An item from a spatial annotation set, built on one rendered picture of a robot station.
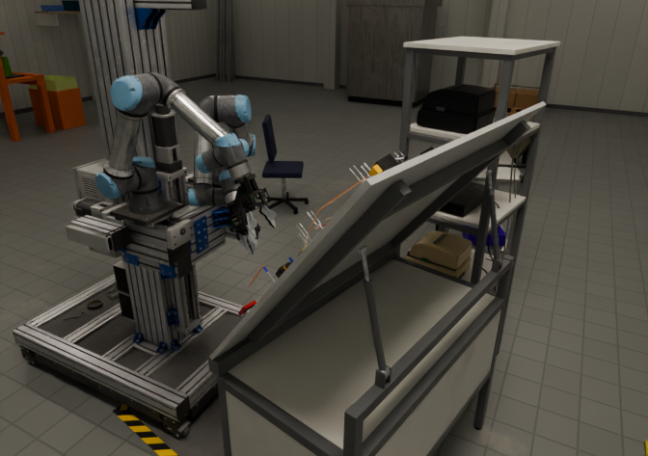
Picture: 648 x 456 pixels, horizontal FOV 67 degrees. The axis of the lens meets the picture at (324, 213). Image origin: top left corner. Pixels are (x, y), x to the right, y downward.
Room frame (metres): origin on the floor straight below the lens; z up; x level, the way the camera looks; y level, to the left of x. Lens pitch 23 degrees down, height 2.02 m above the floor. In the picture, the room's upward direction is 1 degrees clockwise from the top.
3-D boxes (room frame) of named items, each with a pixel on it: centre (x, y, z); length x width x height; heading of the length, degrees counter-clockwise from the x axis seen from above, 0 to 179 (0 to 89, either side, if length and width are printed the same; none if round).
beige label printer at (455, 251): (2.36, -0.63, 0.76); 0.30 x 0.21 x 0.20; 54
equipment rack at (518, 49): (2.41, -0.74, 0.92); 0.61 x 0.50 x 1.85; 141
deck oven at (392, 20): (10.95, -1.42, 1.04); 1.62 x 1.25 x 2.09; 63
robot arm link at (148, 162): (2.01, 0.79, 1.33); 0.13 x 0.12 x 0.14; 153
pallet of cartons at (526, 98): (9.96, -3.82, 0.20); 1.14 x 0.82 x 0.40; 63
